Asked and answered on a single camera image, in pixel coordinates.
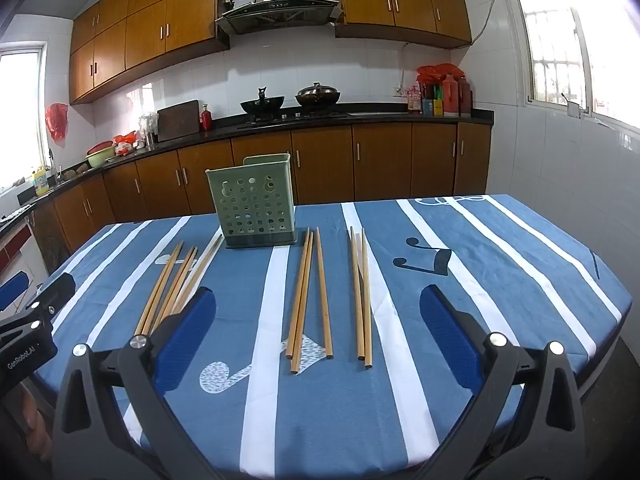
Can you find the long wooden wall cabinet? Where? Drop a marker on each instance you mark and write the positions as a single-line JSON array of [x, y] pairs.
[[145, 35]]

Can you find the black gas stove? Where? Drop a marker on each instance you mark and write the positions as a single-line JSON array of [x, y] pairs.
[[295, 117]]

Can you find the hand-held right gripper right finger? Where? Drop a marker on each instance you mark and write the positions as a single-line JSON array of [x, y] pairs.
[[445, 330]]

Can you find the blue chair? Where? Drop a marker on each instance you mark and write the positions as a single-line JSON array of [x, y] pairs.
[[12, 290]]

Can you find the blue white striped tablecloth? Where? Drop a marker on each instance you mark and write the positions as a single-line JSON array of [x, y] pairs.
[[340, 410]]

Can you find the dark pot with lid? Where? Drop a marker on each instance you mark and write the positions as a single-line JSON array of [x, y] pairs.
[[318, 96]]

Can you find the metal sink faucet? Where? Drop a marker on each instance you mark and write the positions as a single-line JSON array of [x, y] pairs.
[[52, 160]]

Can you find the small kitchen window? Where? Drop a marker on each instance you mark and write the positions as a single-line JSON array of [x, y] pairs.
[[20, 115]]

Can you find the red white food bag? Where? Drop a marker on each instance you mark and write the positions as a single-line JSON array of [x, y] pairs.
[[125, 142]]

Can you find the yellow dish soap bottle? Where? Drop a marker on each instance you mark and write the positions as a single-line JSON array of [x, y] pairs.
[[40, 182]]

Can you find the red thermos flask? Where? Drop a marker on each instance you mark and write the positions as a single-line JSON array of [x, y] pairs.
[[465, 96], [450, 97]]

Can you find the green plastic basin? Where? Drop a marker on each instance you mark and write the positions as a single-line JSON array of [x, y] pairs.
[[99, 160]]

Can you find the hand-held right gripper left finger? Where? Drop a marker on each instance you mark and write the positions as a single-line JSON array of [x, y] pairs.
[[190, 325]]

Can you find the black kitchen countertop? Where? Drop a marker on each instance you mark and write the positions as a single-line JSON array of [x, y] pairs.
[[225, 125]]

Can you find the pink pump bottle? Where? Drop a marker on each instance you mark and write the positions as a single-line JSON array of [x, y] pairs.
[[414, 101]]

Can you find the hanging red plastic bag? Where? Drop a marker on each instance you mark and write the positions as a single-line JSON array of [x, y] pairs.
[[56, 122]]

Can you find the small red bottle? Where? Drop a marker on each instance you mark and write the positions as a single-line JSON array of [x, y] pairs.
[[206, 120]]

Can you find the large barred window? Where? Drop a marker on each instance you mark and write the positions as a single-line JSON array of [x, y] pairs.
[[575, 50]]

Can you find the red bag on bottles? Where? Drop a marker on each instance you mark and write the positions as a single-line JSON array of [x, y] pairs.
[[440, 71]]

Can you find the person's left hand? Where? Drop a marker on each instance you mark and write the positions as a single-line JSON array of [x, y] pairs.
[[35, 420]]

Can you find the wooden base cabinets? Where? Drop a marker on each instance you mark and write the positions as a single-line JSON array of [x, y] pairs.
[[380, 160]]

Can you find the black wok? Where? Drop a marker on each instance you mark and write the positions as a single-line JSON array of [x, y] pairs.
[[262, 105]]

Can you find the red plastic bowl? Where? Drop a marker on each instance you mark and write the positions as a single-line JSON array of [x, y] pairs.
[[97, 148]]

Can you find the green perforated chopstick holder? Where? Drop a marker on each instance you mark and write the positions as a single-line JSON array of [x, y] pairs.
[[250, 205]]

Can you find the dark wooden cutting board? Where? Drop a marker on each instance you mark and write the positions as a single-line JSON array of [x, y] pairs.
[[179, 121]]

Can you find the steel range hood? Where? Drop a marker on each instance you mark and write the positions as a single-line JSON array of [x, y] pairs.
[[277, 5]]

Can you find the yellow and teal boxes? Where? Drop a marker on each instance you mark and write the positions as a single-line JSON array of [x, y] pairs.
[[433, 107]]

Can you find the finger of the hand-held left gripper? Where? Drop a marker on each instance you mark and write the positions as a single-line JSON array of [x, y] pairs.
[[55, 292]]

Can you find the short wooden wall cabinet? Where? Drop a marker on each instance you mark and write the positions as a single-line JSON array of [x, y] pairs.
[[410, 0]]

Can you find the clear glass jars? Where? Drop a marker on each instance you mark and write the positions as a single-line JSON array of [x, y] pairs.
[[148, 129]]

